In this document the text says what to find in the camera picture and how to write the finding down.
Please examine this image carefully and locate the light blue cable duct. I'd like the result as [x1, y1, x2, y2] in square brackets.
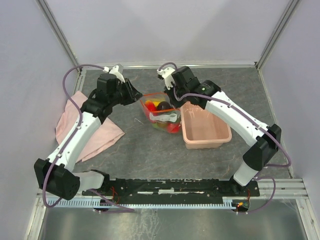
[49, 197, 237, 209]

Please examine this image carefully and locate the dark purple plum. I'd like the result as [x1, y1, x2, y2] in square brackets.
[156, 101, 172, 111]

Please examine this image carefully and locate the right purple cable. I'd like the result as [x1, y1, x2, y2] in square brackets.
[158, 61, 293, 215]

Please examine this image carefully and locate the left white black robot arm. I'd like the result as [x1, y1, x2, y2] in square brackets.
[34, 71, 143, 200]

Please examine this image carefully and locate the green apple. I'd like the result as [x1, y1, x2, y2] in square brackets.
[152, 122, 162, 129]

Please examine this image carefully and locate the small red fruit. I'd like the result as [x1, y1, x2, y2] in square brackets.
[144, 100, 157, 116]

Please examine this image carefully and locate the pink plastic bin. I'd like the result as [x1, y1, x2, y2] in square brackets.
[180, 102, 232, 150]

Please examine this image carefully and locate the purple cable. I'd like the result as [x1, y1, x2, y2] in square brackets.
[158, 61, 293, 215]
[41, 63, 136, 215]

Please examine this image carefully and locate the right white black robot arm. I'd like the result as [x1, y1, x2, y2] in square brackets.
[157, 66, 282, 196]

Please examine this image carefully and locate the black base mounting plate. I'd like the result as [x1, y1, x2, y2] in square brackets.
[96, 178, 260, 205]

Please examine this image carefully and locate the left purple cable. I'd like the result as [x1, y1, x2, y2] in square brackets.
[41, 63, 136, 215]

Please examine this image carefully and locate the aluminium frame rail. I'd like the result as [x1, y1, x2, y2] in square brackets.
[81, 64, 258, 71]

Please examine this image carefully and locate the pink folded cloth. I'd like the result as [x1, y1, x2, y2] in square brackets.
[55, 100, 125, 162]

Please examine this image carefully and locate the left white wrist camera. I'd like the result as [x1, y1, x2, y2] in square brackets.
[102, 64, 125, 83]

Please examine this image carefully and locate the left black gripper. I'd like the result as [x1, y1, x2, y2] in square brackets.
[109, 77, 143, 106]

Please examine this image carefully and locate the yellow lemon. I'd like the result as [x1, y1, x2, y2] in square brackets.
[152, 101, 162, 107]

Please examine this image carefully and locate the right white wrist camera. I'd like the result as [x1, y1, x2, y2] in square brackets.
[156, 67, 175, 90]

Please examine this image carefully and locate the red apple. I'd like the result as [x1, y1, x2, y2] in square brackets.
[166, 123, 181, 134]

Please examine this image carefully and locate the clear zip top bag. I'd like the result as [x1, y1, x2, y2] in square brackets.
[139, 92, 181, 134]

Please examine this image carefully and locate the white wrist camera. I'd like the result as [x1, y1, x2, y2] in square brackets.
[156, 67, 175, 90]
[102, 64, 125, 83]

